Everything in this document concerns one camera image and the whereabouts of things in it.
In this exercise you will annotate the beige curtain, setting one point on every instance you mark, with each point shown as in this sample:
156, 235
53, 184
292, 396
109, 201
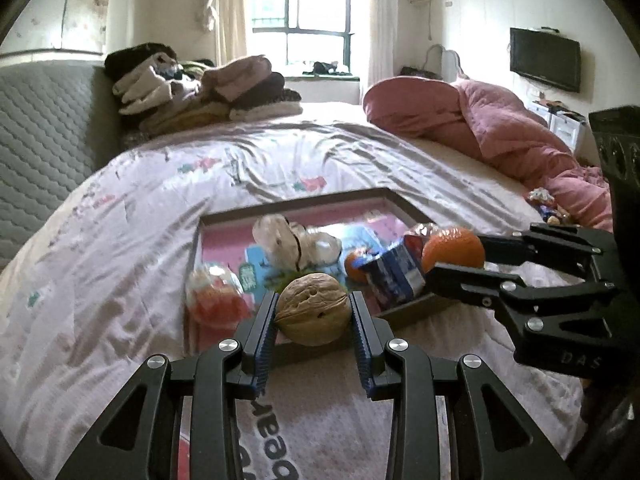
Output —
226, 22

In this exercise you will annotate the red white snack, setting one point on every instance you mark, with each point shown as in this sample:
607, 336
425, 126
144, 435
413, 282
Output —
214, 297

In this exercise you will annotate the pink quilted duvet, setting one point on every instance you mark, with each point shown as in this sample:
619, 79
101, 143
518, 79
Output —
492, 125

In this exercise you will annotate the dark shallow cardboard tray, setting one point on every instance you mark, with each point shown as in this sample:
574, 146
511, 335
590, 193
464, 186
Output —
244, 256

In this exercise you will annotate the black wall television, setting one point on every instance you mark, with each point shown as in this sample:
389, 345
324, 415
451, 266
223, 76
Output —
547, 58

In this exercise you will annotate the cream black-trimmed scrunchie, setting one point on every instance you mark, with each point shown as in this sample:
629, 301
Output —
289, 246

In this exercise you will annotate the pile of folded clothes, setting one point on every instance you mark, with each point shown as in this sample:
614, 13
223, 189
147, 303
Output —
158, 94

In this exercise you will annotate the grey quilted headboard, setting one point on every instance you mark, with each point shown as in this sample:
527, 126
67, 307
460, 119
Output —
59, 125

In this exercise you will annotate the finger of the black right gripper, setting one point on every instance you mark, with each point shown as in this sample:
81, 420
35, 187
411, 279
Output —
510, 299
590, 254

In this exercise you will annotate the pink blue children's book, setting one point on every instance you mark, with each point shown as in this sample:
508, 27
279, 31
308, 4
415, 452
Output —
372, 219

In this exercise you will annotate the brown walnut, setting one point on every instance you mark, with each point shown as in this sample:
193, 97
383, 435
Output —
313, 310

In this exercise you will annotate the window with dark frame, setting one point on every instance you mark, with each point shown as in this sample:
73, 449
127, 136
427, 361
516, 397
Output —
302, 37

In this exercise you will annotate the white storage drawers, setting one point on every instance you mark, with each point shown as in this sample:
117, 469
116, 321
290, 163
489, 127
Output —
567, 125

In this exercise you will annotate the orange tangerine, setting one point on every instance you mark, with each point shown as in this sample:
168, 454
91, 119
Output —
354, 263
458, 246

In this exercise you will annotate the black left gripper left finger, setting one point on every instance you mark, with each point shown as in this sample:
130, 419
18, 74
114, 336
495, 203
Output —
137, 436

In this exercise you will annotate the small toys beside duvet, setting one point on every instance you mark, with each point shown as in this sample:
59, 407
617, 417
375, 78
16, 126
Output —
547, 207

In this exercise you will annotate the dark blue snack packet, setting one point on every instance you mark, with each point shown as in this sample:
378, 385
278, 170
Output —
394, 276

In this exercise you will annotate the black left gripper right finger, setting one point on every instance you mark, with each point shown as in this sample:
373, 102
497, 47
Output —
451, 418

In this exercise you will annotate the floral lilac bed sheet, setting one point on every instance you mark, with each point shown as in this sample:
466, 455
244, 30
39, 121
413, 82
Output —
100, 288

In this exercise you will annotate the white chair back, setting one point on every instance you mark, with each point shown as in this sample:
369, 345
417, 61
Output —
443, 63

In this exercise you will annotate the blue orange snack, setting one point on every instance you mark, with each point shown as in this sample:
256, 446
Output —
417, 237

